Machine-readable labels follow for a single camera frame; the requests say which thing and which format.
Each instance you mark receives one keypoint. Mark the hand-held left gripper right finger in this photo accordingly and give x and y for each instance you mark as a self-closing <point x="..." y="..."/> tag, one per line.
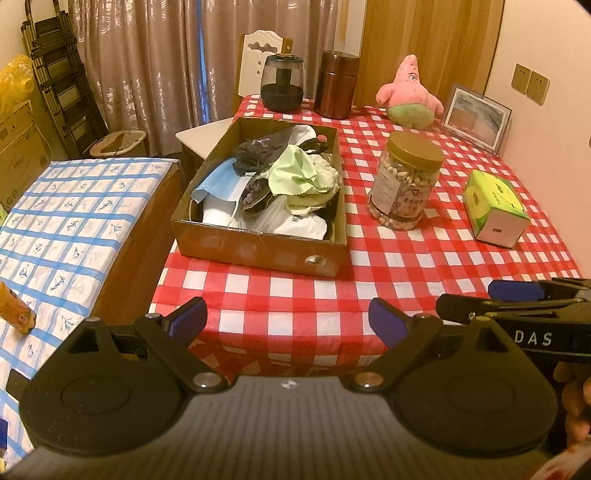
<point x="388" y="323"/>

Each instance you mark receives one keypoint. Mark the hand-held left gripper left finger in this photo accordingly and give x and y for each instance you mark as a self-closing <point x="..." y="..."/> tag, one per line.
<point x="187" y="319"/>

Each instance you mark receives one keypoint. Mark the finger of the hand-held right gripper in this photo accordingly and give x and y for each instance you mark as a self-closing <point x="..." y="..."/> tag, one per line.
<point x="515" y="290"/>
<point x="461" y="308"/>

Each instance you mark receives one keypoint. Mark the brown cardboard box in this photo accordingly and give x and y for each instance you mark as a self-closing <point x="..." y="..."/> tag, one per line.
<point x="258" y="251"/>

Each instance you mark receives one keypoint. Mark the dark wrapper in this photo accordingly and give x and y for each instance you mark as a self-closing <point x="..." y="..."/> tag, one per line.
<point x="258" y="194"/>

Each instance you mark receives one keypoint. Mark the cream towel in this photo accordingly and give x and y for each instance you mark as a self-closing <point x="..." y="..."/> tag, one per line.
<point x="318" y="196"/>

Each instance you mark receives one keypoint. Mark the light green cloth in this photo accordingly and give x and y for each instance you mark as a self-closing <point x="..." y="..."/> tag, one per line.
<point x="295" y="170"/>

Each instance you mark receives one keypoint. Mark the black cloth with white print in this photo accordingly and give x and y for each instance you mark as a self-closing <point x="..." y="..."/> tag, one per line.
<point x="258" y="147"/>

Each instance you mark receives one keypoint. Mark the person's right hand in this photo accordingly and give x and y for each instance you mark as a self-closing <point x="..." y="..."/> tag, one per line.
<point x="579" y="406"/>

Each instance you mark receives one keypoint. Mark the red checkered tablecloth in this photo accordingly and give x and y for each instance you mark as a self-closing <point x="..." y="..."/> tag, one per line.
<point x="392" y="277"/>

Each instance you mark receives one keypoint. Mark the green tissue box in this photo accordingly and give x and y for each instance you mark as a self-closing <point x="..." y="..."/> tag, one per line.
<point x="494" y="207"/>

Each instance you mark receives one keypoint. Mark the cashew jar with gold lid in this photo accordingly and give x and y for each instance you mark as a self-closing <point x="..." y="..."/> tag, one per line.
<point x="406" y="184"/>

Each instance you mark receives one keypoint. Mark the blue checkered tablecloth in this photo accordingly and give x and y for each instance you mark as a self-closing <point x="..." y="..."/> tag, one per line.
<point x="69" y="221"/>

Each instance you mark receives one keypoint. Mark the orange snack packet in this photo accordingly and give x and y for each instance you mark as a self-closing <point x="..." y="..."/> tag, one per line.
<point x="16" y="309"/>

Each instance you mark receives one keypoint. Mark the beige plastic basket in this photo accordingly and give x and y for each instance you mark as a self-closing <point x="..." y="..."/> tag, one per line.
<point x="117" y="143"/>

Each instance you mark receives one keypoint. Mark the pink starfish plush toy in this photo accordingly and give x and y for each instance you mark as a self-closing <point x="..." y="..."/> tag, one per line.
<point x="408" y="97"/>

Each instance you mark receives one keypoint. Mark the large cardboard carton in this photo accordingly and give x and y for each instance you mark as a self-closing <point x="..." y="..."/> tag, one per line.
<point x="21" y="157"/>

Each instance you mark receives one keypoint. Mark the brown metal canister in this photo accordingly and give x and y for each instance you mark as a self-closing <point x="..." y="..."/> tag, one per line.
<point x="336" y="87"/>

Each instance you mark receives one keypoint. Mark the glass jar with dark base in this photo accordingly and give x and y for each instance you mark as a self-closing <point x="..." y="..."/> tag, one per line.
<point x="282" y="92"/>

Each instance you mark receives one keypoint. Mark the brown patterned curtain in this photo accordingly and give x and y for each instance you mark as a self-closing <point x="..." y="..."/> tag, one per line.
<point x="138" y="69"/>

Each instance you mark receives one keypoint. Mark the black folding rack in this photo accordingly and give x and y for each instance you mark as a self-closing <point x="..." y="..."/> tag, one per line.
<point x="64" y="92"/>

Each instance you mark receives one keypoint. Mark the wooden door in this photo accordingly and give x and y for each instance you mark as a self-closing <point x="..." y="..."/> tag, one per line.
<point x="429" y="37"/>

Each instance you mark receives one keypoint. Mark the white wooden chair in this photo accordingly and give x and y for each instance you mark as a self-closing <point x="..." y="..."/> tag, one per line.
<point x="258" y="50"/>

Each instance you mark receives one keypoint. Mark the yellow plastic bag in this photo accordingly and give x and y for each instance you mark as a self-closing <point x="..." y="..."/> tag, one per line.
<point x="16" y="83"/>

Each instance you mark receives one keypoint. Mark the picture frame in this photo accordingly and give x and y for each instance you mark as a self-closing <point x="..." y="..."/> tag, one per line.
<point x="478" y="120"/>

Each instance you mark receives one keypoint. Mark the gold wall socket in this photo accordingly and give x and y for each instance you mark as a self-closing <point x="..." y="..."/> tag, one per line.
<point x="521" y="77"/>
<point x="538" y="87"/>

